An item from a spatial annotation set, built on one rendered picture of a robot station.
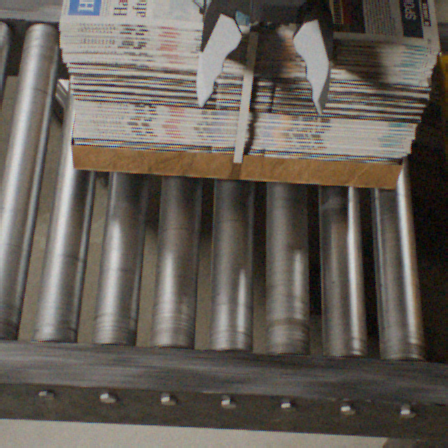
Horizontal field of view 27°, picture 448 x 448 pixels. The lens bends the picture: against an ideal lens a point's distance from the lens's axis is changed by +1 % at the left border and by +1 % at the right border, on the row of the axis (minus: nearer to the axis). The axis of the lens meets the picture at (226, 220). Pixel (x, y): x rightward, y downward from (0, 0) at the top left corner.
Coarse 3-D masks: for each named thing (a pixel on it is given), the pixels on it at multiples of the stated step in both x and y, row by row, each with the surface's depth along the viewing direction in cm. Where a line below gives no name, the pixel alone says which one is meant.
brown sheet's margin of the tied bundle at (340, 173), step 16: (272, 160) 104; (288, 160) 104; (304, 160) 104; (320, 160) 104; (400, 160) 107; (272, 176) 107; (288, 176) 107; (304, 176) 106; (320, 176) 106; (336, 176) 106; (352, 176) 106; (368, 176) 106; (384, 176) 106
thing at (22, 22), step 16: (0, 0) 123; (16, 0) 124; (32, 0) 124; (48, 0) 124; (0, 16) 122; (16, 16) 122; (32, 16) 122; (48, 16) 123; (16, 32) 124; (16, 48) 127; (16, 64) 130; (64, 64) 129; (64, 80) 132; (432, 80) 130
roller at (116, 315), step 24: (120, 192) 110; (144, 192) 111; (120, 216) 108; (144, 216) 110; (120, 240) 106; (144, 240) 109; (120, 264) 105; (120, 288) 103; (96, 312) 103; (120, 312) 102; (96, 336) 101; (120, 336) 101
